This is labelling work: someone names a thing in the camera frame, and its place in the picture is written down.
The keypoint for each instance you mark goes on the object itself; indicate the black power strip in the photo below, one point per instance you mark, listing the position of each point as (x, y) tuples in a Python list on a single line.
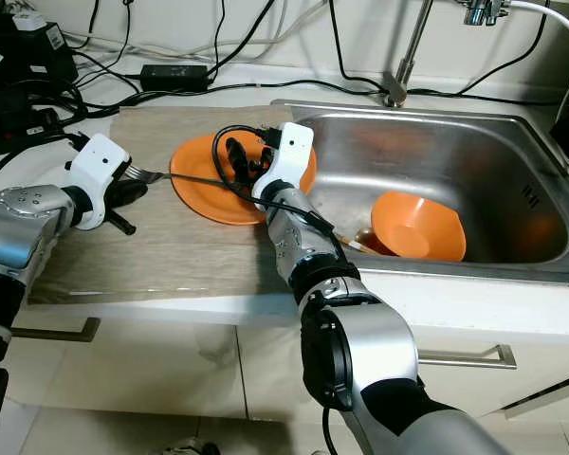
[(24, 135)]

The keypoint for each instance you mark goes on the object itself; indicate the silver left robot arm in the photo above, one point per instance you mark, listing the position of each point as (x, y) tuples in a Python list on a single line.
[(14, 246)]

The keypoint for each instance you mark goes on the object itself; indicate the brown bamboo chopstick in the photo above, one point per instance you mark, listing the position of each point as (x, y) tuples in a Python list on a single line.
[(346, 239), (349, 243)]

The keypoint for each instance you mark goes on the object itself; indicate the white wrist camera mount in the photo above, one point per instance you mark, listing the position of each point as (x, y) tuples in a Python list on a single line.
[(286, 163), (100, 178)]

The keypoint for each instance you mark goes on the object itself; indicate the orange plastic bowl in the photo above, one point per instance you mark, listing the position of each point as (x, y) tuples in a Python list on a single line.
[(417, 227)]

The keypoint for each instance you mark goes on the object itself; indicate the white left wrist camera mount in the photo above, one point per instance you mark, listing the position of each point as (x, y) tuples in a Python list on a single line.
[(100, 178)]

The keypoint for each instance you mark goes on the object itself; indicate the glossy white base cabinet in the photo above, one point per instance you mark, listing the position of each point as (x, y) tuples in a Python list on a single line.
[(180, 379)]

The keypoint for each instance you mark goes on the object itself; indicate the stainless steel sink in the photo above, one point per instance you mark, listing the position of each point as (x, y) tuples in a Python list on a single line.
[(436, 152)]

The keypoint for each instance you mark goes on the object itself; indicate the chrome water valve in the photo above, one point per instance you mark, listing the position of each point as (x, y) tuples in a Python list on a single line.
[(486, 12)]

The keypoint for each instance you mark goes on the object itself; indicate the black charger box white label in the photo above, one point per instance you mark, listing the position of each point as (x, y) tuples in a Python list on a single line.
[(28, 52)]

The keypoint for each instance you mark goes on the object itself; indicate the slim black power adapter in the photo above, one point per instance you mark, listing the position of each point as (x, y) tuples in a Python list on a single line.
[(175, 78)]

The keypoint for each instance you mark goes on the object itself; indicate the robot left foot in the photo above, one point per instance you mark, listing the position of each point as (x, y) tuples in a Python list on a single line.
[(188, 447)]

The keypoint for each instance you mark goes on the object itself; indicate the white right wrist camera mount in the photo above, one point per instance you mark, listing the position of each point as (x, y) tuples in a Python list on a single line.
[(286, 163)]

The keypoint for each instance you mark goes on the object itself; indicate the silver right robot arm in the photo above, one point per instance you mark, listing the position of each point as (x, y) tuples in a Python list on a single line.
[(379, 360)]

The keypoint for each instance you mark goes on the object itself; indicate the orange plastic plate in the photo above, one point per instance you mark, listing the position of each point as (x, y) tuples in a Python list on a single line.
[(199, 204)]

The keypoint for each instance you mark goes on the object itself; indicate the beige woven placemat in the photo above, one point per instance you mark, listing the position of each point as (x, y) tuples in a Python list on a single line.
[(180, 256)]

